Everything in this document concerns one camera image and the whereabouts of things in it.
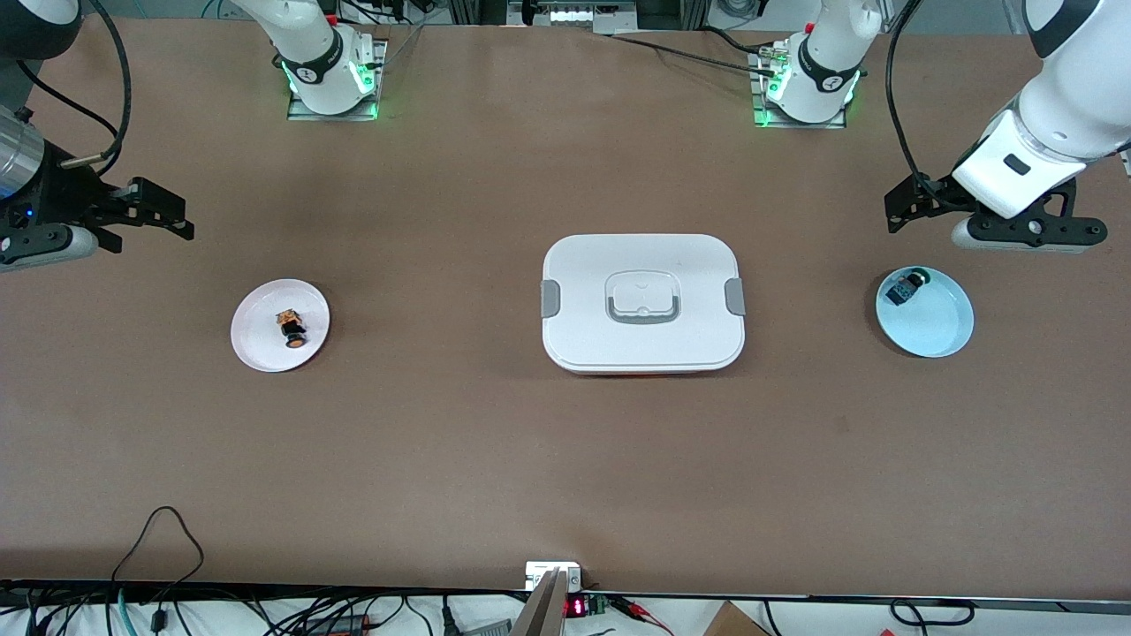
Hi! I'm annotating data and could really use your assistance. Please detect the pink round plate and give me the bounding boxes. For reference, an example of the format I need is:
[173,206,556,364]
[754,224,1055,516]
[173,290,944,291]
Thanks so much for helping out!
[231,279,331,373]

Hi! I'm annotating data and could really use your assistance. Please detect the grey aluminium bar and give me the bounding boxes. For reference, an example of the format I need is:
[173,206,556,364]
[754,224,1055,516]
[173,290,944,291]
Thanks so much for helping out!
[511,569,572,636]

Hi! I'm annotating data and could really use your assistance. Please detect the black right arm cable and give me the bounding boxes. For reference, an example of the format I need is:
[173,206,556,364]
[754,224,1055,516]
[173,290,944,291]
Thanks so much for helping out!
[13,0,134,174]

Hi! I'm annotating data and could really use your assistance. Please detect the white bracket block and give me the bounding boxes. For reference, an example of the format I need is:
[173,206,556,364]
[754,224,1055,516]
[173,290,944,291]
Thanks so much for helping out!
[525,561,584,593]

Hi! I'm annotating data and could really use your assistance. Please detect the green push button switch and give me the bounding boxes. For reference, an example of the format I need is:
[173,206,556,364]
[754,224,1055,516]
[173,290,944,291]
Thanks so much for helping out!
[885,267,934,307]

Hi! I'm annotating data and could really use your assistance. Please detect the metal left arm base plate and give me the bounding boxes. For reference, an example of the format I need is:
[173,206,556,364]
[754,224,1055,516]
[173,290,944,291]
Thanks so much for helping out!
[750,49,850,130]

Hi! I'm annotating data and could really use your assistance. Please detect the light blue round plate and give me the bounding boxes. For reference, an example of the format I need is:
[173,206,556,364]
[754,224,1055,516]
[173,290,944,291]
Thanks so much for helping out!
[875,265,975,359]

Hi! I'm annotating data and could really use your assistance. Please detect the black power adapter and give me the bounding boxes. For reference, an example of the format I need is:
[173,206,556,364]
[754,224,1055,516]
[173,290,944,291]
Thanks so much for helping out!
[304,613,374,636]

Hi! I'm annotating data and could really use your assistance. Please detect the black cable across table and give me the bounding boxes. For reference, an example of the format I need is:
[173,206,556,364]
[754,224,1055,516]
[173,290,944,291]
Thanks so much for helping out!
[608,26,784,77]

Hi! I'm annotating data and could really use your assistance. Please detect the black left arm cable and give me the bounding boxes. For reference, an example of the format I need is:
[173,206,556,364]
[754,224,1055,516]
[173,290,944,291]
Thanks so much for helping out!
[885,0,978,211]

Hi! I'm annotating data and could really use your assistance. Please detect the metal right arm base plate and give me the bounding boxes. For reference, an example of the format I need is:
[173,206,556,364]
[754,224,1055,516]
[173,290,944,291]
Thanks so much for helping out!
[286,39,390,123]

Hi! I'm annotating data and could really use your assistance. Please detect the aluminium frame with white strip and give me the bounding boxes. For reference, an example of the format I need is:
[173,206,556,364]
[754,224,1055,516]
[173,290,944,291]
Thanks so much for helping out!
[507,0,639,34]

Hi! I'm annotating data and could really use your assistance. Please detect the black coiled cable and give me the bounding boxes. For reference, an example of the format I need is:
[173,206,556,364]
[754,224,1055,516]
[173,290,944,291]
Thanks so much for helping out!
[890,598,978,629]

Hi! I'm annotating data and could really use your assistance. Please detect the red clip leads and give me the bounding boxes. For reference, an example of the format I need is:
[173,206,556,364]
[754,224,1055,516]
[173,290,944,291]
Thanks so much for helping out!
[617,597,676,635]

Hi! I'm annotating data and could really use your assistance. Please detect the orange push button switch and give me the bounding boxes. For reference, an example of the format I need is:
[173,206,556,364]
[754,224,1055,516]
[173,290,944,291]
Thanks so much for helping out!
[275,306,311,351]

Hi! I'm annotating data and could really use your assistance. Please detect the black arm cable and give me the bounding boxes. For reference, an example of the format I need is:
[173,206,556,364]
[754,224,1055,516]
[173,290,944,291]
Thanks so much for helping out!
[13,0,134,174]
[885,0,978,211]

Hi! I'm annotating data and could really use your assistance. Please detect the brown cardboard piece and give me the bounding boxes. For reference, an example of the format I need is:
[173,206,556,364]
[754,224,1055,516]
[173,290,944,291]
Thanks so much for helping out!
[702,601,771,636]

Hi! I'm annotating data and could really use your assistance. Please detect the black looped thin cable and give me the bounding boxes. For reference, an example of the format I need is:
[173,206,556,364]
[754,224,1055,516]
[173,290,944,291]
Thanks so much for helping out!
[110,505,207,619]

